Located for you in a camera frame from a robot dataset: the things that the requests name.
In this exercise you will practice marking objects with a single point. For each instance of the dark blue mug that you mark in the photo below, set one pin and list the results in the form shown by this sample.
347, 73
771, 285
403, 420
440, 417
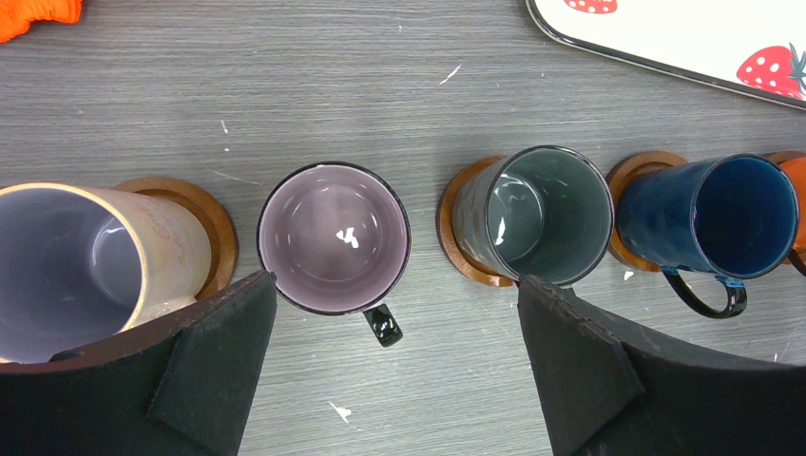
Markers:
735, 218

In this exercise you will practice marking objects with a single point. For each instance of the dark green mug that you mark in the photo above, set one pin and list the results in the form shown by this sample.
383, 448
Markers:
545, 211

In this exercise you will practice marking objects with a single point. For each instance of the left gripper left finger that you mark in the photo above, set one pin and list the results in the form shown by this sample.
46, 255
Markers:
182, 384

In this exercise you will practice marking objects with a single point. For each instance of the orange cloth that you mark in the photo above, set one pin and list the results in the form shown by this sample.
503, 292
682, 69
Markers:
18, 15

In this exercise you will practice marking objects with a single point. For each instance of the lilac mug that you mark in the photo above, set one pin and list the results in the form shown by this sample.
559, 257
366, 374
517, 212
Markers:
338, 239

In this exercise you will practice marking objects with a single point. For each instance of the white strawberry tray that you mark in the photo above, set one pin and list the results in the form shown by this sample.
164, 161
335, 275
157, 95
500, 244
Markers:
752, 47

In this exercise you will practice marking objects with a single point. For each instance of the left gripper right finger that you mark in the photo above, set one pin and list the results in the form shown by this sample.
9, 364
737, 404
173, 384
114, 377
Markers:
610, 386

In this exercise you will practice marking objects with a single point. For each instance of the white pink-handled mug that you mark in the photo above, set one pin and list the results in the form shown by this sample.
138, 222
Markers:
80, 264

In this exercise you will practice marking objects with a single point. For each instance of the wooden coaster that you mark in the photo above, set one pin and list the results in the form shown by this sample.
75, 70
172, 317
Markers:
619, 178
783, 156
212, 215
465, 265

